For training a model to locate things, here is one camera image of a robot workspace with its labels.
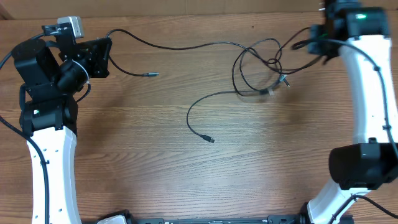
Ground long black USB cable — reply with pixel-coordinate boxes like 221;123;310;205
104;28;290;78

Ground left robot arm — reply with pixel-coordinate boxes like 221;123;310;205
1;37;112;223

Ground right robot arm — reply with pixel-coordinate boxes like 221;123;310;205
302;0;397;223

